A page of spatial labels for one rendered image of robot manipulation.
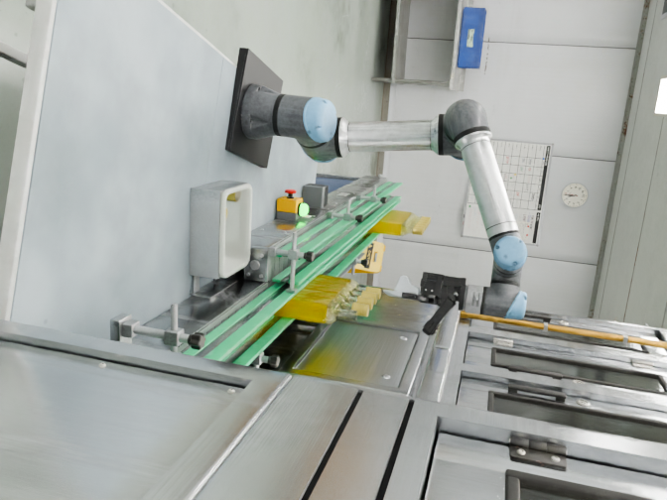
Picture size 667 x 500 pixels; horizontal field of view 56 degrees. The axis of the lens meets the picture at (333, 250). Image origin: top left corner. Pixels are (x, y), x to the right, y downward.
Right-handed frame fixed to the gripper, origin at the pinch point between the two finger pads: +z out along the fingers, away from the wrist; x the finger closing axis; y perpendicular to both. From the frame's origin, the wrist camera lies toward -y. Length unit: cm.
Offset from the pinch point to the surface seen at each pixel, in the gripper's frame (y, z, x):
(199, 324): -14, 35, 38
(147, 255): -1, 47, 45
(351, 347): -16.6, 9.8, -10.7
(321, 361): -20.8, 15.3, 1.5
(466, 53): 272, 25, -467
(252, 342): -17.5, 29.1, 19.4
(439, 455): -19, -22, 97
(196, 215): 11, 45, 29
